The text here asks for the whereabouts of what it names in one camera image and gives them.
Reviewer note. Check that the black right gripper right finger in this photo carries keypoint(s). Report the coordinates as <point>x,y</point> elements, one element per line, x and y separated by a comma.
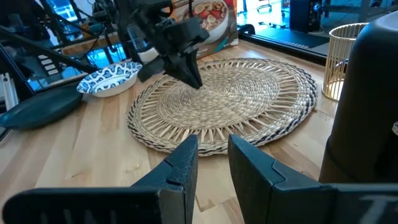
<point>280,199</point>

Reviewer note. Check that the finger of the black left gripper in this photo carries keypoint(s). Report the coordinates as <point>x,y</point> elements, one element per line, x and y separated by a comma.
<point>174,65</point>
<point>194,68</point>

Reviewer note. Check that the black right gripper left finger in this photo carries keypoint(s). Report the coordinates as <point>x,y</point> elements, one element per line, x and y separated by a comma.
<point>149,202</point>

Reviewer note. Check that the clear glass with white filling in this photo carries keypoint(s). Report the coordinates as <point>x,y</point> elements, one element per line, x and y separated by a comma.
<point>146,54</point>

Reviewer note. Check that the cereal box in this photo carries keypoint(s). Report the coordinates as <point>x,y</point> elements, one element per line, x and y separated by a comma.
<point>217,21</point>

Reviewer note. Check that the blue white patterned bowl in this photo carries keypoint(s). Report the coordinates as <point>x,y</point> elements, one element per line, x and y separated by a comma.
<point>109,77</point>

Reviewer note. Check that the dark teal plate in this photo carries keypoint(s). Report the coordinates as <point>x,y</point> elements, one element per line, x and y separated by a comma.
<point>40,109</point>

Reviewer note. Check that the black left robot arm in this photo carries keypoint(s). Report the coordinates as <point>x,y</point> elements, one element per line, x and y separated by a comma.
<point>130,12</point>

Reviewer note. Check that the black computer tower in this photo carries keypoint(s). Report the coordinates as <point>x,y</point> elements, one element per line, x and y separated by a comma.
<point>303,15</point>

